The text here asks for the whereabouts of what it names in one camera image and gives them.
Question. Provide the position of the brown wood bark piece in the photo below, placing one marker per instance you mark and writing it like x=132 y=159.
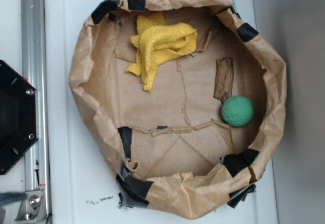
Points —
x=224 y=79

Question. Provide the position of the brown paper bag bin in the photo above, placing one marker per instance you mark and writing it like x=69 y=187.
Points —
x=170 y=149

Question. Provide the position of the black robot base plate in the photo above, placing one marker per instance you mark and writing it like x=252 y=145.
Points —
x=18 y=117

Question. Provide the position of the aluminium extrusion rail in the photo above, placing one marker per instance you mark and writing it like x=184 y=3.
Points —
x=37 y=167

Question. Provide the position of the yellow terry cloth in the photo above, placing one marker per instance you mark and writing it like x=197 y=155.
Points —
x=157 y=43

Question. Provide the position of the metal corner bracket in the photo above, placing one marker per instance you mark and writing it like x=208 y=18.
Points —
x=33 y=208

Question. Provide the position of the green foam ball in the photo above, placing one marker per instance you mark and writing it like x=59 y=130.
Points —
x=237 y=111

